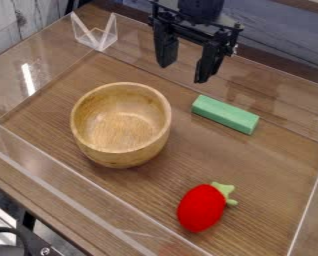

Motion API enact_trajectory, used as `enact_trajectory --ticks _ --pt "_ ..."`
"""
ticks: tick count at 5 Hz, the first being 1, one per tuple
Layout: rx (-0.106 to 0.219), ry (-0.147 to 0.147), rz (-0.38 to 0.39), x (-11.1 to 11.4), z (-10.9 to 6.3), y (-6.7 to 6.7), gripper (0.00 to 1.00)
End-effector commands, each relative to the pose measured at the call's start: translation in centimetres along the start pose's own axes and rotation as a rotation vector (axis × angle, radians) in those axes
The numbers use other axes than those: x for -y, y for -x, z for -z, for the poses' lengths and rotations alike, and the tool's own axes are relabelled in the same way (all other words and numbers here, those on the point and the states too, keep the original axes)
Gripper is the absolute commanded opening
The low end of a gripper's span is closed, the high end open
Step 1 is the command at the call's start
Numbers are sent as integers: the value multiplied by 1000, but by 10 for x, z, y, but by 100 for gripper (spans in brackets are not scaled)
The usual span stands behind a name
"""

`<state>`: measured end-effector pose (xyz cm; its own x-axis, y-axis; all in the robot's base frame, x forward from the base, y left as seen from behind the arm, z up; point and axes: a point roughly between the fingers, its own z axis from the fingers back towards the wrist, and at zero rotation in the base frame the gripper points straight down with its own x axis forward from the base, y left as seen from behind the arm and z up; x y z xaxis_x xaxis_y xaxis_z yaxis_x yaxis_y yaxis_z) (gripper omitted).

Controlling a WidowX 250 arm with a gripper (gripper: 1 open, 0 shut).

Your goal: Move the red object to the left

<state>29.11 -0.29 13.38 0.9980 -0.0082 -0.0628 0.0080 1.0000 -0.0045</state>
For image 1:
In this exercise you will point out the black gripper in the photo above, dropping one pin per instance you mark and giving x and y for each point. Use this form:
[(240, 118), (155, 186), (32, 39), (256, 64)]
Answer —
[(199, 19)]

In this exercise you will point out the red plush strawberry toy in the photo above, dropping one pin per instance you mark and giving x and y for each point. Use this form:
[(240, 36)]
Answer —
[(201, 206)]

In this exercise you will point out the green rectangular block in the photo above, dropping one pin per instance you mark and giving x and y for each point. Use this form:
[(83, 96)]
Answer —
[(221, 113)]

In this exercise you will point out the wooden bowl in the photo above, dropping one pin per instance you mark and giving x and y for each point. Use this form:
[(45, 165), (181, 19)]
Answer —
[(120, 123)]

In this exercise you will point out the black table leg clamp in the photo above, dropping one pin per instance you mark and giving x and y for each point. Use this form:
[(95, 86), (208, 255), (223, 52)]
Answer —
[(37, 246)]

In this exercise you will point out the clear acrylic corner bracket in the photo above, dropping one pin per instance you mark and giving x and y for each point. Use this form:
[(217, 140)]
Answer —
[(95, 38)]

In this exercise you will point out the clear acrylic tray wall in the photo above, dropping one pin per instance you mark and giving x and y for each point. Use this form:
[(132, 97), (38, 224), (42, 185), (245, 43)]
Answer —
[(103, 225)]

